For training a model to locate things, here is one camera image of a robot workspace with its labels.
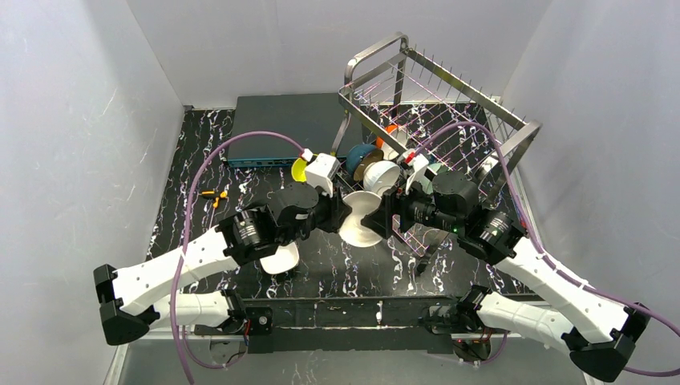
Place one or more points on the white round bowl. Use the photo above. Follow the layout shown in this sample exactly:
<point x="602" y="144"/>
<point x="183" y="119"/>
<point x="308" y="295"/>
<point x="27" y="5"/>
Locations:
<point x="380" y="176"/>

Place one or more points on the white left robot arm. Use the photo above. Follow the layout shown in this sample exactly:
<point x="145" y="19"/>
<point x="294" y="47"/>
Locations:
<point x="143" y="297"/>

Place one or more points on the beige floral bowl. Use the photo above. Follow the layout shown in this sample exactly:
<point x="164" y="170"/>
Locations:
<point x="352" y="231"/>

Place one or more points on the orange black small tool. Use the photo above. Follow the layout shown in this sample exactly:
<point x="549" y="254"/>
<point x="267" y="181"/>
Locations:
<point x="216" y="197"/>

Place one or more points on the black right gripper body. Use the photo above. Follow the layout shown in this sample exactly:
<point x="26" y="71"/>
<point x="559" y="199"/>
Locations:
<point x="386" y="215"/>

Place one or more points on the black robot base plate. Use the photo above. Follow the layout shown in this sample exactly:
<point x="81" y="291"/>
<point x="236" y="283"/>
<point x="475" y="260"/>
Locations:
<point x="415" y="323"/>

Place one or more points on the dark teal network switch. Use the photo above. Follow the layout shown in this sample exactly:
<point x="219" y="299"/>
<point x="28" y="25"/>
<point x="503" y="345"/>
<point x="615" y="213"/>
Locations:
<point x="312" y="120"/>

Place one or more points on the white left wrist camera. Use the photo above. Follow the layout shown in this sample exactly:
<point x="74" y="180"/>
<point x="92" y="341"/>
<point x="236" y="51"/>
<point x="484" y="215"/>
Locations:
<point x="321" y="171"/>

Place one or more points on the yellow bowl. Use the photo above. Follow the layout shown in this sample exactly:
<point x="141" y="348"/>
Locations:
<point x="298" y="170"/>

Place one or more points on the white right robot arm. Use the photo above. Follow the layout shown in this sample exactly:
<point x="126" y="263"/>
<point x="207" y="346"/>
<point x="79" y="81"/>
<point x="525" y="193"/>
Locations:
<point x="598" y="334"/>

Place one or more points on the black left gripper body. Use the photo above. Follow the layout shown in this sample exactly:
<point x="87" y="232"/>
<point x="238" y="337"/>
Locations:
<point x="339" y="211"/>

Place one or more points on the pale green celadon bowl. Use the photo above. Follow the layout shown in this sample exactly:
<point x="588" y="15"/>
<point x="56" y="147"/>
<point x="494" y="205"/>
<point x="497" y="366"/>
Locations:
<point x="425" y="182"/>

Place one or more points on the white square bowl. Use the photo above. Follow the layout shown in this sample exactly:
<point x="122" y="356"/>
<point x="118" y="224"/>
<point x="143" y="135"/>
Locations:
<point x="285" y="259"/>

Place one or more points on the stainless steel dish rack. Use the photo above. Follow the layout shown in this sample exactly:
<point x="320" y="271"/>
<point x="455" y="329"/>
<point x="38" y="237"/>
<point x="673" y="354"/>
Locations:
<point x="380" y="86"/>

